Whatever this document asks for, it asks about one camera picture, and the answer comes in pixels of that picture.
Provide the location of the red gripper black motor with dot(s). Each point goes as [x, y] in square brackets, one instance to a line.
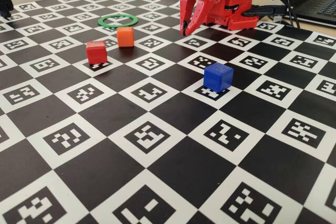
[201, 4]

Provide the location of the orange cube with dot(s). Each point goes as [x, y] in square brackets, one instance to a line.
[125, 37]

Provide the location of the blue cube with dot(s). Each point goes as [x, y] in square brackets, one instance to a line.
[218, 77]

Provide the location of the red cube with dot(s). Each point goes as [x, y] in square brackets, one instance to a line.
[96, 52]

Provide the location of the black white marker checkerboard mat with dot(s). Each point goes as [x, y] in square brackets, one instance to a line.
[168, 155]

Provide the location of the black clamp stand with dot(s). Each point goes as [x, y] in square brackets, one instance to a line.
[5, 1]

